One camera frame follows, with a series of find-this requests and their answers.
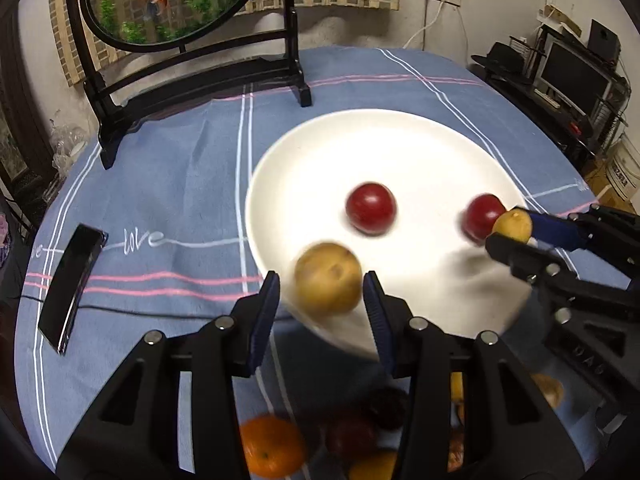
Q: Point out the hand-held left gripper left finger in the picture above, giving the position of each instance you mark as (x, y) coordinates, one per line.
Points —
(265, 325)

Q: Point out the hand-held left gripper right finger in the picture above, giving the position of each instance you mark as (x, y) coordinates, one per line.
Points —
(376, 325)

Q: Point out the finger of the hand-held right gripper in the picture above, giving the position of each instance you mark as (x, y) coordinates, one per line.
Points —
(525, 257)
(555, 230)

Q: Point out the pale yellow round pear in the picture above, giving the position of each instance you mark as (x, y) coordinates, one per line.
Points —
(512, 225)

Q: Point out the red plum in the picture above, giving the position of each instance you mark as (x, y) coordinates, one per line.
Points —
(477, 217)
(371, 208)

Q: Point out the tan onion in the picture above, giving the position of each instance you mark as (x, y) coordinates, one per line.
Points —
(547, 390)

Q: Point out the brown round sapodilla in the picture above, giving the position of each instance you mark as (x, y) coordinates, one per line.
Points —
(328, 278)

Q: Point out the dark purple plum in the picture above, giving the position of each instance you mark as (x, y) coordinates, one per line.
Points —
(390, 407)

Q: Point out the red tomato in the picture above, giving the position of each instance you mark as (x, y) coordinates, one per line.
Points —
(350, 435)

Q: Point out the large orange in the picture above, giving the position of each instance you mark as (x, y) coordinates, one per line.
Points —
(272, 445)

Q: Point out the dark brown mangosteen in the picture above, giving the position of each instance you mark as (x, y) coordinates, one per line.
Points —
(455, 452)

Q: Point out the white plate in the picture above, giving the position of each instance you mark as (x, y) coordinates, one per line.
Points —
(310, 170)

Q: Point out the white bucket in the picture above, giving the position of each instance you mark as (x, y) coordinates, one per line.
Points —
(625, 170)

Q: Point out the black desk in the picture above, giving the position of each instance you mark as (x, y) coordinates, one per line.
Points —
(540, 110)

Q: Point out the computer monitor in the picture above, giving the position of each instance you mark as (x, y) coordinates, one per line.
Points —
(575, 75)

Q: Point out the blue striped tablecloth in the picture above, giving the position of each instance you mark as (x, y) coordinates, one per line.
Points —
(175, 185)

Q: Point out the black smartphone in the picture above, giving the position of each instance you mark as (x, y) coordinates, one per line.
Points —
(70, 290)

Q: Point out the black speaker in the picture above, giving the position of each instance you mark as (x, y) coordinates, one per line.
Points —
(604, 37)

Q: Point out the flat cardboard box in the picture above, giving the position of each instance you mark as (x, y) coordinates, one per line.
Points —
(562, 19)

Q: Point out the clear plastic bags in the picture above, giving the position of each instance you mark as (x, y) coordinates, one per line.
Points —
(67, 150)

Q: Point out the purple cloth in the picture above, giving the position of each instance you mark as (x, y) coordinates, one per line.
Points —
(3, 235)

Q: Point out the dark wooden framed picture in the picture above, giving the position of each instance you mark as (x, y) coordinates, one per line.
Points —
(20, 125)

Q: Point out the round goldfish screen black stand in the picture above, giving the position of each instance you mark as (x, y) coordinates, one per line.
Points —
(165, 0)

